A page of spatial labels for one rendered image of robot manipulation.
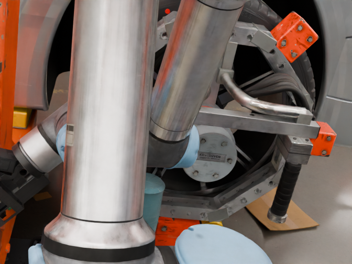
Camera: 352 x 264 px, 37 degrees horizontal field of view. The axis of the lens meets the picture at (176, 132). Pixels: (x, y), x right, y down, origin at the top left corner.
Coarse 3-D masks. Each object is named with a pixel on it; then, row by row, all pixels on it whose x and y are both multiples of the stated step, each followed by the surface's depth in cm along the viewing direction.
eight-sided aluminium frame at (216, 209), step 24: (168, 24) 119; (240, 24) 125; (264, 48) 124; (288, 72) 127; (264, 168) 145; (240, 192) 143; (264, 192) 142; (168, 216) 143; (192, 216) 143; (216, 216) 144
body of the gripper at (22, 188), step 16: (16, 144) 89; (0, 176) 89; (16, 176) 89; (32, 176) 91; (0, 192) 88; (16, 192) 90; (32, 192) 91; (0, 208) 90; (16, 208) 90; (0, 224) 90
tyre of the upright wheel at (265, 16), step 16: (160, 0) 125; (176, 0) 125; (256, 0) 130; (160, 16) 126; (240, 16) 128; (256, 16) 129; (272, 16) 130; (304, 64) 136; (304, 80) 138; (288, 96) 140
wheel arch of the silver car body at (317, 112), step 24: (72, 0) 167; (264, 0) 174; (288, 0) 173; (312, 0) 145; (72, 24) 171; (312, 24) 156; (48, 48) 141; (240, 48) 181; (312, 48) 162; (48, 72) 152; (240, 72) 185; (48, 96) 153
